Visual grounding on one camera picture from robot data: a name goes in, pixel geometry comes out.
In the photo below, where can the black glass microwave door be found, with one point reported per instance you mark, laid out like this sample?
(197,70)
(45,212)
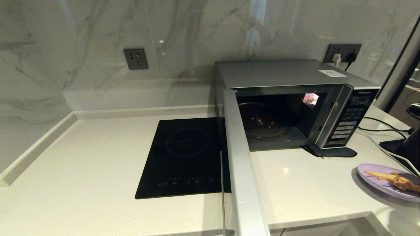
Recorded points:
(242,170)

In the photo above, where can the purple plate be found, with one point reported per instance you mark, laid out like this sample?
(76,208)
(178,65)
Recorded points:
(377,185)

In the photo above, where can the silver microwave oven body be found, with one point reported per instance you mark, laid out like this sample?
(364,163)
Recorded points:
(272,72)

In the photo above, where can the white paper sheet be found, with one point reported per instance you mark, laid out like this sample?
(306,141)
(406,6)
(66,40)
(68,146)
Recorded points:
(332,73)

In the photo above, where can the black mat under microwave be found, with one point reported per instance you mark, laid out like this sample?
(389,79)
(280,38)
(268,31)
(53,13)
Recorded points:
(338,152)

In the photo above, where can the black induction cooktop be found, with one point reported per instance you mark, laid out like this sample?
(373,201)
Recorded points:
(185,157)

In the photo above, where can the white plug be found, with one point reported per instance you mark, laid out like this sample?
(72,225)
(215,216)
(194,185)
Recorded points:
(337,59)

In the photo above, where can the black plug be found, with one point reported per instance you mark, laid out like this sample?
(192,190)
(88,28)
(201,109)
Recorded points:
(351,58)

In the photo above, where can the long french fry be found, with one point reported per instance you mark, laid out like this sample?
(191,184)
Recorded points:
(379,173)

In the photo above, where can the black stand with base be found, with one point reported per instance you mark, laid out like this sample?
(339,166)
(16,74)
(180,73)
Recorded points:
(392,146)

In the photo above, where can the short french fry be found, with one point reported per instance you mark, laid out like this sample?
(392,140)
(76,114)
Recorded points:
(385,178)

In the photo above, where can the dark round background object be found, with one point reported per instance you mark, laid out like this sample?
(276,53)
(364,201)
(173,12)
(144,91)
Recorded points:
(414,110)

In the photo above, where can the fried chicken piece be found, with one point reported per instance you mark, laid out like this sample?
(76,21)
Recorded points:
(407,184)

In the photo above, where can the grey single wall socket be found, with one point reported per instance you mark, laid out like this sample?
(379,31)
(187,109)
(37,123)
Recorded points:
(135,59)

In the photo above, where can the grey double wall socket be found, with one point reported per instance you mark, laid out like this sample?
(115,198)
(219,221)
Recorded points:
(334,49)

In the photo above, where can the dark door frame post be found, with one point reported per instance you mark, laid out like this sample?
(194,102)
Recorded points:
(398,65)

